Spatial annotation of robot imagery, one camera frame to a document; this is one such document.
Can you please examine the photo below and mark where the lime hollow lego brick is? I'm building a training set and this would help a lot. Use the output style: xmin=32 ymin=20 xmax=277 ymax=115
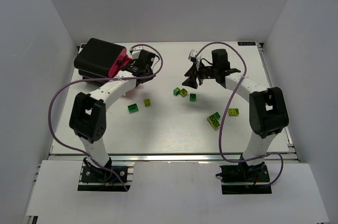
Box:
xmin=179 ymin=88 xmax=187 ymax=97

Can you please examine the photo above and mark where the lime 2x2 lego brick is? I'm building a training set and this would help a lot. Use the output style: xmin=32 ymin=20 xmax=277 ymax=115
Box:
xmin=144 ymin=99 xmax=151 ymax=107

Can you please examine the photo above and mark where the lime studded lego brick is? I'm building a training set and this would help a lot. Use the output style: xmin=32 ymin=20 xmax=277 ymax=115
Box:
xmin=228 ymin=108 xmax=240 ymax=116

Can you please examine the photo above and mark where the lime long lego brick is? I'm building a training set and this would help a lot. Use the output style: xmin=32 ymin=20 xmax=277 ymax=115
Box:
xmin=207 ymin=115 xmax=220 ymax=130

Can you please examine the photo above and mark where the black pink drawer organizer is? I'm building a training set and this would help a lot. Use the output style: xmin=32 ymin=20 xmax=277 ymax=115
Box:
xmin=74 ymin=38 xmax=132 ymax=79

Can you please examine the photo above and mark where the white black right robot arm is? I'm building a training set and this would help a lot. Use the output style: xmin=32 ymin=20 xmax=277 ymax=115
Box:
xmin=182 ymin=49 xmax=289 ymax=184

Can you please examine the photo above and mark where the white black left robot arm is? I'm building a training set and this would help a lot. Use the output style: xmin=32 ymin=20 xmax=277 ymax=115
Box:
xmin=69 ymin=49 xmax=156 ymax=181

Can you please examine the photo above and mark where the green hollow lego brick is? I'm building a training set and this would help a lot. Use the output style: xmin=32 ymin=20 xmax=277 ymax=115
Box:
xmin=189 ymin=93 xmax=196 ymax=102

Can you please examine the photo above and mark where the green lego brick number two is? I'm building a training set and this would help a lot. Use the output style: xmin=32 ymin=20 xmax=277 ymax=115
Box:
xmin=173 ymin=88 xmax=181 ymax=96

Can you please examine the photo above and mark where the green 2x3 lego brick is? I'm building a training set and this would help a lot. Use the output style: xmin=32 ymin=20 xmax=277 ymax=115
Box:
xmin=127 ymin=103 xmax=139 ymax=114

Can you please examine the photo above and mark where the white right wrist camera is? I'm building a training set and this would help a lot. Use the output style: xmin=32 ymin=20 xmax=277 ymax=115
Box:
xmin=188 ymin=49 xmax=201 ymax=62

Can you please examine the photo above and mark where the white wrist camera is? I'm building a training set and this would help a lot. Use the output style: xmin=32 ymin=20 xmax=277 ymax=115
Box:
xmin=129 ymin=45 xmax=143 ymax=59
xmin=188 ymin=49 xmax=201 ymax=62

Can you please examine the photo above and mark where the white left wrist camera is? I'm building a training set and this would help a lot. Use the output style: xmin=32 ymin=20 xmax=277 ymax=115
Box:
xmin=129 ymin=45 xmax=143 ymax=59

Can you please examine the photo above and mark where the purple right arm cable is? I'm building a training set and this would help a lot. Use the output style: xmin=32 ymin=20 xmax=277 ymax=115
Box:
xmin=196 ymin=41 xmax=285 ymax=186

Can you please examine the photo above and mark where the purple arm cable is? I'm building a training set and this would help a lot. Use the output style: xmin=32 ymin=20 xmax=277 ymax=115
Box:
xmin=49 ymin=43 xmax=164 ymax=192
xmin=196 ymin=41 xmax=285 ymax=186

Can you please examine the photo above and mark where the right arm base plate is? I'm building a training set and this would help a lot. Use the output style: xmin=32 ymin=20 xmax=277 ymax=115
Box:
xmin=215 ymin=164 xmax=272 ymax=195

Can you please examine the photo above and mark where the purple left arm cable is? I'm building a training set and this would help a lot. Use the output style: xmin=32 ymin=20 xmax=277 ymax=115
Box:
xmin=49 ymin=43 xmax=164 ymax=192

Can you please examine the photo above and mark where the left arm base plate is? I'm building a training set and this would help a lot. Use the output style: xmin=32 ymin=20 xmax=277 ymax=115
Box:
xmin=77 ymin=163 xmax=134 ymax=192

